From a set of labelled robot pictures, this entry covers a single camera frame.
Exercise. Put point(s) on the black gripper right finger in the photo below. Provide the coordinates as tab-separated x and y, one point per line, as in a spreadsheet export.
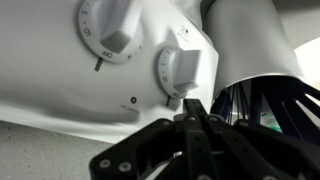
253	153

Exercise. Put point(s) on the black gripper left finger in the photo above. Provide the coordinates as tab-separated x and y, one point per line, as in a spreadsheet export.
133	150

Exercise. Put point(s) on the white stove knob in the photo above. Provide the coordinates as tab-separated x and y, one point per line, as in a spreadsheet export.
181	71
111	31

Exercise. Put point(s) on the white electric stove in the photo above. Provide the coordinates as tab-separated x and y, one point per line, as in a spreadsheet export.
43	66

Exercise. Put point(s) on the white utensil holder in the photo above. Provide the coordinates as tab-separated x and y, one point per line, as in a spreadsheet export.
246	43

